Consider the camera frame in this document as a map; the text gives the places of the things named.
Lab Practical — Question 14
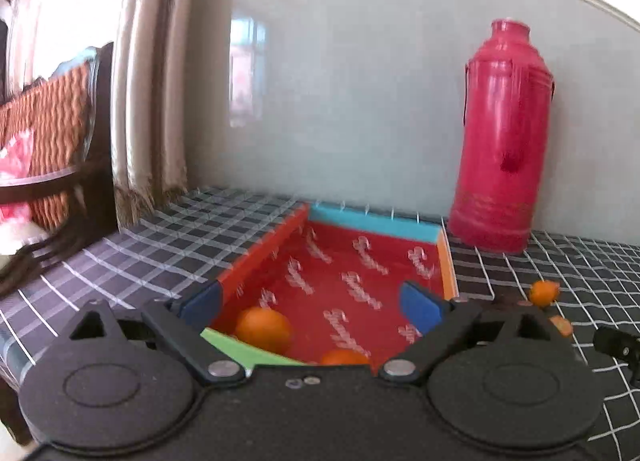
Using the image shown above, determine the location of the small orange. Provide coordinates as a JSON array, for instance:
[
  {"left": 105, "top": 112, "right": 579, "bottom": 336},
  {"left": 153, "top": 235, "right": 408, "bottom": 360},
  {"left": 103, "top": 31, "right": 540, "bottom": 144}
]
[
  {"left": 320, "top": 348, "right": 371, "bottom": 367},
  {"left": 234, "top": 306, "right": 293, "bottom": 356},
  {"left": 529, "top": 280, "right": 561, "bottom": 308}
]

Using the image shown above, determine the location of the colourful cardboard box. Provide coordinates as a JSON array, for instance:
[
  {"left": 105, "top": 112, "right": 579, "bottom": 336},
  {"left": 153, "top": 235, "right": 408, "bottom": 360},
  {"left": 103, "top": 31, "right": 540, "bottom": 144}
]
[{"left": 170, "top": 201, "right": 460, "bottom": 377}]

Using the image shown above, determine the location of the orange woven chair cushion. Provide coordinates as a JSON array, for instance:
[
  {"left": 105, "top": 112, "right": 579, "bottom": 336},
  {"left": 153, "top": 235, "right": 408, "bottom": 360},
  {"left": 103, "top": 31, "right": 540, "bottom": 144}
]
[{"left": 0, "top": 64, "right": 96, "bottom": 232}]

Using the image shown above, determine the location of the red thermos flask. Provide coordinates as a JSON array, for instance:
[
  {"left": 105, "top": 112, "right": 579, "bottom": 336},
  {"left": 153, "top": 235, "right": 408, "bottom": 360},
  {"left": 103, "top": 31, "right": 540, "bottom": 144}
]
[{"left": 447, "top": 18, "right": 558, "bottom": 254}]

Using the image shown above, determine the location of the pink plastic bag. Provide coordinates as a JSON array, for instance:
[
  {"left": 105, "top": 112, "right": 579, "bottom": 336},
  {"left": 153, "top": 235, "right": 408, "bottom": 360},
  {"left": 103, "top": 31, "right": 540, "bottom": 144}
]
[{"left": 0, "top": 128, "right": 36, "bottom": 224}]

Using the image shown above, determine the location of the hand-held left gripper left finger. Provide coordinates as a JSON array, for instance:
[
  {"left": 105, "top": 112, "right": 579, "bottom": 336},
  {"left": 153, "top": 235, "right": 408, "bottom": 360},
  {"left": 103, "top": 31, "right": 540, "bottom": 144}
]
[{"left": 67, "top": 281, "right": 248, "bottom": 387}]

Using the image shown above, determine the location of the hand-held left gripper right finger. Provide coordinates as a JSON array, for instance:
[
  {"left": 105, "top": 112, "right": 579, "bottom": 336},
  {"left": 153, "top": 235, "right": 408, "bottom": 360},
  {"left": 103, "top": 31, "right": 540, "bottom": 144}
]
[{"left": 377, "top": 281, "right": 573, "bottom": 387}]

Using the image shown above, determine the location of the dark wooden armchair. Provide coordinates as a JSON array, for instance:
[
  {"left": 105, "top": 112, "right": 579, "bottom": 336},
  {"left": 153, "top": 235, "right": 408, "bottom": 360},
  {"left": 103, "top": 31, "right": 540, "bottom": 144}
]
[{"left": 0, "top": 41, "right": 120, "bottom": 294}]

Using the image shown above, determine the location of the black white checked tablecloth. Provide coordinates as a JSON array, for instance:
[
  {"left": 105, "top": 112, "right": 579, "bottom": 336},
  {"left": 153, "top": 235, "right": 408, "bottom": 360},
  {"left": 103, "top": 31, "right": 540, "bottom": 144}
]
[{"left": 0, "top": 185, "right": 640, "bottom": 447}]

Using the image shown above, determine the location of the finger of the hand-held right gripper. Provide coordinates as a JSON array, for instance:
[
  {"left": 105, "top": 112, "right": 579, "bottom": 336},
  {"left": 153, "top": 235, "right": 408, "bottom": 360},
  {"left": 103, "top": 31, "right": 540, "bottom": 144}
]
[{"left": 593, "top": 325, "right": 640, "bottom": 388}]

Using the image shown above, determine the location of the beige curtain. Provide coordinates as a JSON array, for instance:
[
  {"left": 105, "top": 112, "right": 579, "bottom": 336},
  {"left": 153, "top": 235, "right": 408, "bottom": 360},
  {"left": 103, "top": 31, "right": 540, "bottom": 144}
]
[{"left": 111, "top": 0, "right": 201, "bottom": 231}]

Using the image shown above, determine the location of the white seat cushion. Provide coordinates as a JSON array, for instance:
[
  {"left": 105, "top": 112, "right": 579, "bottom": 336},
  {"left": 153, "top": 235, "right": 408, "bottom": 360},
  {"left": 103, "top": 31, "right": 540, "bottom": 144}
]
[{"left": 0, "top": 220, "right": 47, "bottom": 257}]

